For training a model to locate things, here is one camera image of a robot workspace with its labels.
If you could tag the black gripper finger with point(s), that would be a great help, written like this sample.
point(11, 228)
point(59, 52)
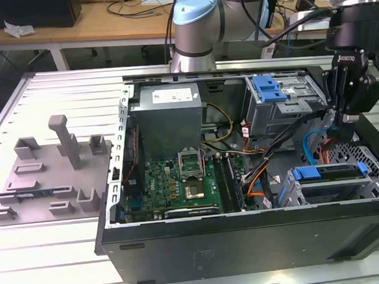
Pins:
point(332, 89)
point(358, 88)

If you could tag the hard disk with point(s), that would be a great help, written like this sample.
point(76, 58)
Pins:
point(334, 172)

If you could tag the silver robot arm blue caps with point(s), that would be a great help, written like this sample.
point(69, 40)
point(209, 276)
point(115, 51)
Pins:
point(197, 27)

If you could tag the grey metal disk bay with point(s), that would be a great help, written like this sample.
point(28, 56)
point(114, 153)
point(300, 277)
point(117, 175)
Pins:
point(336, 191)

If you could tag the blue plastic drive latch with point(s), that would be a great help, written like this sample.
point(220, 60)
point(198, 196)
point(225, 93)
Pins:
point(267, 88)

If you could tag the grey optical drive cage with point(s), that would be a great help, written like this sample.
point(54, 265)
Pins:
point(272, 116)

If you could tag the installed RAM stick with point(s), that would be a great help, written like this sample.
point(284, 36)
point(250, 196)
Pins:
point(236, 181)

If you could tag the black RAM slot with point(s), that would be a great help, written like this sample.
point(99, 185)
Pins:
point(225, 181)

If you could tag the thin metal locking lever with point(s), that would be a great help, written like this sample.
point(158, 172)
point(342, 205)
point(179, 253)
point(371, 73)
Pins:
point(205, 163)

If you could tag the grey power supply unit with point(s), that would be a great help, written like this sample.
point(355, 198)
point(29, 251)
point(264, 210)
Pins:
point(165, 124)

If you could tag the CPU socket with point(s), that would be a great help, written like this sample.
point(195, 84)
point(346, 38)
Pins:
point(194, 190)

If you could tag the black PC case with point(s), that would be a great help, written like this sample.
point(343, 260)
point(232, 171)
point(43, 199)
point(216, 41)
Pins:
point(249, 248)

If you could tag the black graphics card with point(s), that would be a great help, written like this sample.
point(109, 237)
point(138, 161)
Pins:
point(191, 212)

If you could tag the green motherboard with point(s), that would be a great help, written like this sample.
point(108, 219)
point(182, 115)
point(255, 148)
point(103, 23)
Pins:
point(160, 183)

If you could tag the black case fan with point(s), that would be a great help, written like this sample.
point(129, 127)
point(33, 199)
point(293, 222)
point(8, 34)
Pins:
point(132, 146)

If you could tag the wooden desk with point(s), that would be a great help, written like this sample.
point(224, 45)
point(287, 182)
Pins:
point(87, 25)

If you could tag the grey parts rack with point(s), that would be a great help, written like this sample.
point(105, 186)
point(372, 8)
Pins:
point(50, 197)

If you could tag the large black box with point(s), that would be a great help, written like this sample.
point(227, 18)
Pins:
point(31, 13)

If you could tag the crumpled white plastic bag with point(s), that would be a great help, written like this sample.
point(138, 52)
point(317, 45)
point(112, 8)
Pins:
point(19, 30)

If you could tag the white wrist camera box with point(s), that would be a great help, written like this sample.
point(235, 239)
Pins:
point(311, 21)

